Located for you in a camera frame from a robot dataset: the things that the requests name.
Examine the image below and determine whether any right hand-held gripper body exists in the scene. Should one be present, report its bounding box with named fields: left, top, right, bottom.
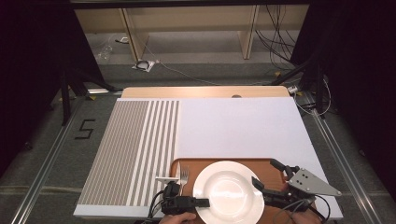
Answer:
left=262, top=167, right=343, bottom=212

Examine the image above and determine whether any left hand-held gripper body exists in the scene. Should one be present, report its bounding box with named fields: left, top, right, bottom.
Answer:
left=154, top=175, right=198, bottom=217

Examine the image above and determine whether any white plate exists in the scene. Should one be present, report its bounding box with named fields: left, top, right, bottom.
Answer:
left=191, top=160, right=266, bottom=224

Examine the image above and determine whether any silver fork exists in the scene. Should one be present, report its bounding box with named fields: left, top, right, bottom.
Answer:
left=179, top=165, right=191, bottom=198

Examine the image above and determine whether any brown wooden tray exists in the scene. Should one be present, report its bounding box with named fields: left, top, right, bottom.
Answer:
left=169, top=157, right=318, bottom=224

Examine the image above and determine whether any person's left hand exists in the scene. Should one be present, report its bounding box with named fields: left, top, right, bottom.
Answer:
left=158, top=211, right=196, bottom=224

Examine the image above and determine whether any person's right hand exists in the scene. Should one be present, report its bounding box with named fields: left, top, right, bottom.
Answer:
left=291, top=208, right=323, bottom=224

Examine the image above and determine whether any white table board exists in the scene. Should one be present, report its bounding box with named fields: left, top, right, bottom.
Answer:
left=73, top=96, right=344, bottom=220

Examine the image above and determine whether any grey striped placemat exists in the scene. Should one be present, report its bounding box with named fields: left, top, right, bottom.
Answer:
left=77, top=99, right=181, bottom=208

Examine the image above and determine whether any black metal stand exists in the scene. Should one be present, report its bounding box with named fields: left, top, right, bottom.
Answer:
left=270, top=55, right=327, bottom=117
left=58, top=65, right=124, bottom=126

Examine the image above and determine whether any light wooden table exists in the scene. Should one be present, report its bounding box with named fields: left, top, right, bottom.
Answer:
left=120, top=85, right=291, bottom=99

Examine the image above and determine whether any dark curtain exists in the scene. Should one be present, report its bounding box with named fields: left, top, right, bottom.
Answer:
left=0, top=0, right=106, bottom=176
left=290, top=0, right=396, bottom=202

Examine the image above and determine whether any clear plastic bag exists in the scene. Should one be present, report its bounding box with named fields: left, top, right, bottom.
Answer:
left=94, top=44, right=114, bottom=62

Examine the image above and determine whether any light wooden shelf unit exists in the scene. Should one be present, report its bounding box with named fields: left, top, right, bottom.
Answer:
left=74, top=4, right=311, bottom=62

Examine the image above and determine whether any left hand-held gripper cable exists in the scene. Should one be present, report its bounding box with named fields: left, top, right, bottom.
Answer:
left=147, top=189, right=166, bottom=219

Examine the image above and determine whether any hand-held gripper cable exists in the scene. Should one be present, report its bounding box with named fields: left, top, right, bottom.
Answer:
left=147, top=189, right=166, bottom=219
left=273, top=194, right=332, bottom=224

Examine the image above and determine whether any right hand-held gripper cable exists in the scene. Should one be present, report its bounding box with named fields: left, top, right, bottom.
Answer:
left=273, top=194, right=332, bottom=224

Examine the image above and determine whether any metal floor rail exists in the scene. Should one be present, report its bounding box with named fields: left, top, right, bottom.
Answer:
left=303, top=92, right=383, bottom=224
left=10, top=95, right=84, bottom=224

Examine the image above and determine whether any thin white floor cable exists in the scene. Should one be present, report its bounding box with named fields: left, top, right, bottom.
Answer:
left=142, top=39, right=276, bottom=87

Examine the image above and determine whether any bundle of black cables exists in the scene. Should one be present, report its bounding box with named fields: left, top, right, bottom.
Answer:
left=254, top=4, right=301, bottom=71

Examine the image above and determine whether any white packet with black cable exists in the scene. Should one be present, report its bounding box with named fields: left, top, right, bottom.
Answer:
left=132, top=59, right=156, bottom=74

